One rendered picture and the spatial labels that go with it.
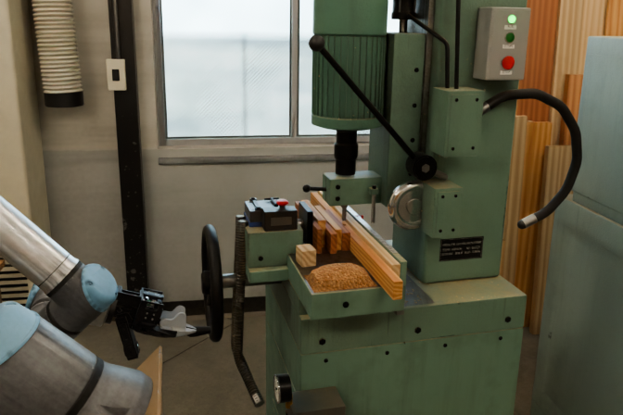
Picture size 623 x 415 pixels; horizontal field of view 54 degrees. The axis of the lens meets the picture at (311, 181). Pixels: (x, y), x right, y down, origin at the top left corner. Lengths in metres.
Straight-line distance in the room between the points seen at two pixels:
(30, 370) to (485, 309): 1.02
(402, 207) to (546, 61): 1.78
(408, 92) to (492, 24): 0.24
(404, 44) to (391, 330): 0.67
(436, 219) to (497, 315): 0.31
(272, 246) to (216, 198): 1.48
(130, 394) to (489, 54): 1.01
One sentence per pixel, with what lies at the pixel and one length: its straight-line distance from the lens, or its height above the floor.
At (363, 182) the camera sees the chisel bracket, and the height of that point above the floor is 1.06.
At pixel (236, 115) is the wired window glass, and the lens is 2.92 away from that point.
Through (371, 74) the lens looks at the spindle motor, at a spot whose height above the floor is 1.33.
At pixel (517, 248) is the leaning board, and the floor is 0.41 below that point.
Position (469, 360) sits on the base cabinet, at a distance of 1.62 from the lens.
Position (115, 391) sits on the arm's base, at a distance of 1.06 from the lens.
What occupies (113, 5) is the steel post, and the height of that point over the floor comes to 1.49.
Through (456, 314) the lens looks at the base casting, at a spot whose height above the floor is 0.77.
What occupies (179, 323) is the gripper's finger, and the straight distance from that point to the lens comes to 1.52.
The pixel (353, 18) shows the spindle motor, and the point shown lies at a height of 1.45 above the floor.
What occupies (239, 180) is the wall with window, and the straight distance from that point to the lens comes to 2.91.
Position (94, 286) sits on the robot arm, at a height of 0.94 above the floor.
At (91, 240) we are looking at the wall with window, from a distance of 3.04.
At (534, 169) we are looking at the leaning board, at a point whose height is 0.79.
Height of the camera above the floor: 1.45
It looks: 15 degrees down
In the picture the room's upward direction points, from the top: 1 degrees clockwise
